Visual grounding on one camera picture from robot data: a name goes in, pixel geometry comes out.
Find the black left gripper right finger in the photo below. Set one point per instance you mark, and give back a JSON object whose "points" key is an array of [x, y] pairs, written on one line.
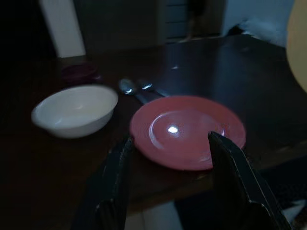
{"points": [[239, 182]]}

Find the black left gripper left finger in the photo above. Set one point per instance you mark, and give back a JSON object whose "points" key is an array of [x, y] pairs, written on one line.
{"points": [[108, 187]]}

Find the pink plate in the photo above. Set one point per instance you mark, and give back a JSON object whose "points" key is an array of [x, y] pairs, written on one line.
{"points": [[187, 134]]}

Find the white bowl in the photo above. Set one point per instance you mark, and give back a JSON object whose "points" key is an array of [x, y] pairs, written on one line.
{"points": [[76, 112]]}

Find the silver metal spoon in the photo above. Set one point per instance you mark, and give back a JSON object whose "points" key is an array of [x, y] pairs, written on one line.
{"points": [[127, 88]]}

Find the silver metal fork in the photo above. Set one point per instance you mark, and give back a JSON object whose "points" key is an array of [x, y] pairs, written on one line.
{"points": [[148, 87]]}

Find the purple cup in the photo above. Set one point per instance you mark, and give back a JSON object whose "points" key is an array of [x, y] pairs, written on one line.
{"points": [[79, 73]]}

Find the grey door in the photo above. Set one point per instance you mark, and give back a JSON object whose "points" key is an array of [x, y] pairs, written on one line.
{"points": [[124, 21]]}

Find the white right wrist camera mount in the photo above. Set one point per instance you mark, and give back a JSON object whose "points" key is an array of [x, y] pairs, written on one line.
{"points": [[298, 43]]}

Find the white door frame post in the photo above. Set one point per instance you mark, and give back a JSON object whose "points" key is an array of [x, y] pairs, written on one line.
{"points": [[64, 26]]}

